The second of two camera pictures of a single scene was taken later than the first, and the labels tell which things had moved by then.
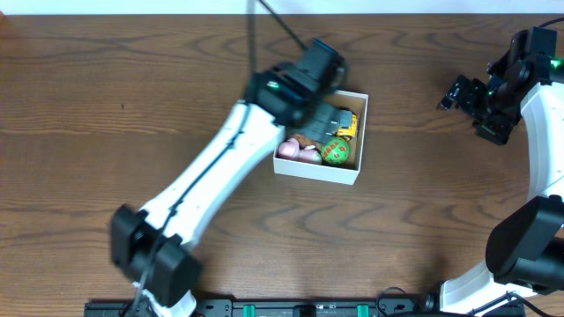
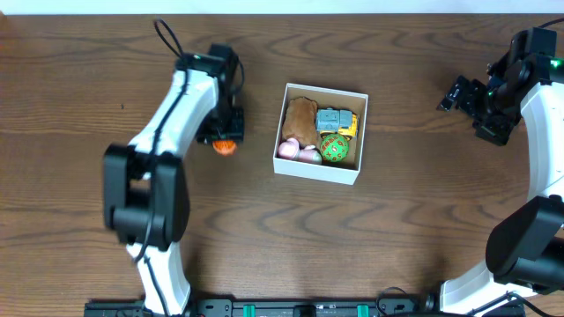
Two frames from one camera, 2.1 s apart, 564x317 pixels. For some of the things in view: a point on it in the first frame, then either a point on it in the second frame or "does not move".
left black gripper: [327, 121] → [222, 133]
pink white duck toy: [290, 148] does not move
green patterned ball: [335, 151] does not move
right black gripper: [466, 94] does not move
